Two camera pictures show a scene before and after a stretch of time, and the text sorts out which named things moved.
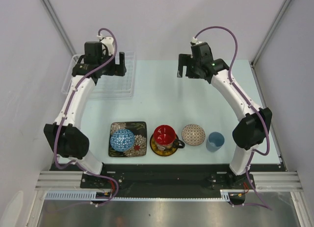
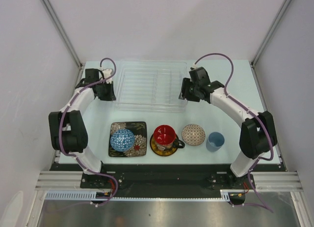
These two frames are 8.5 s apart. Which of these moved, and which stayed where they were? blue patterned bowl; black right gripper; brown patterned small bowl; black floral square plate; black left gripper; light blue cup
Moved: black right gripper; black left gripper
Stayed: blue patterned bowl; brown patterned small bowl; light blue cup; black floral square plate
